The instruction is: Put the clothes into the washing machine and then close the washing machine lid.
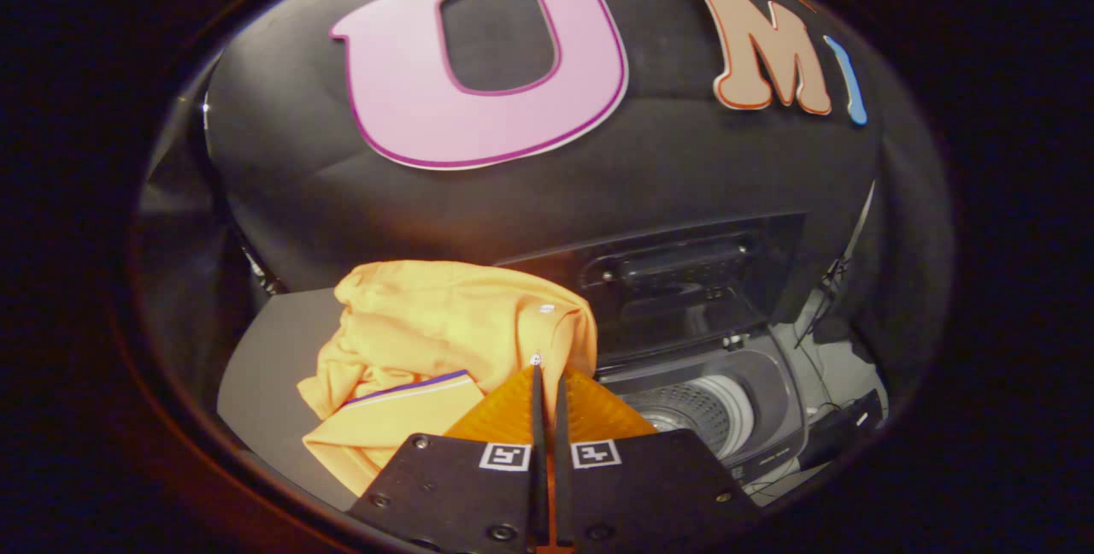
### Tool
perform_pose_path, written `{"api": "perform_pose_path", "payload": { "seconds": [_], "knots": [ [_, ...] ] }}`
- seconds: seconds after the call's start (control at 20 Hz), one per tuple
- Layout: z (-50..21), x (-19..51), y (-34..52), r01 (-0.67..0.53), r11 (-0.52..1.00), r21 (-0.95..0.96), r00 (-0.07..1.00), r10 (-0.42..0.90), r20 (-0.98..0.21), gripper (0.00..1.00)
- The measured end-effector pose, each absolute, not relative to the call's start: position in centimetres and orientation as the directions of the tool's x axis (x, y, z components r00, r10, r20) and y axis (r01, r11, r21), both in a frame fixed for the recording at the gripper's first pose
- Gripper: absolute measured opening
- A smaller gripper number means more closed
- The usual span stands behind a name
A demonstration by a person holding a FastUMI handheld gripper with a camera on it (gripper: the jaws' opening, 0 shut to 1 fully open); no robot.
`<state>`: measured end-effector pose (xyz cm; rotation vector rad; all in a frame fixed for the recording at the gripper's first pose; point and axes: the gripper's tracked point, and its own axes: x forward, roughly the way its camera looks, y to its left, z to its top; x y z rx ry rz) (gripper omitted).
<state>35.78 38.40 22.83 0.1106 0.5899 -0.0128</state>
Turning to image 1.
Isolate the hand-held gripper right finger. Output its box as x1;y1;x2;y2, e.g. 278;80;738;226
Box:
554;366;762;551

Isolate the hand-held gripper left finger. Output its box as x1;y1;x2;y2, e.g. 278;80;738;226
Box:
346;363;548;551

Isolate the orange shirt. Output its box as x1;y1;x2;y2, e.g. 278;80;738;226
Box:
297;260;599;499

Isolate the dark washing machine lid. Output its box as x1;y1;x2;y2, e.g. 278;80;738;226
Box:
496;212;809;367

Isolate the black box with white label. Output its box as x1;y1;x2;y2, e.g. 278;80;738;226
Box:
799;389;885;469

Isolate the beige cabinet with dark sides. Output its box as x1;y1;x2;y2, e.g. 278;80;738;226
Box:
216;287;360;512

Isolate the light stand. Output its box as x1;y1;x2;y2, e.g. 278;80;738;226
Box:
795;182;877;350

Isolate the black backdrop cloth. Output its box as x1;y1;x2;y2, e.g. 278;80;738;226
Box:
137;0;954;384

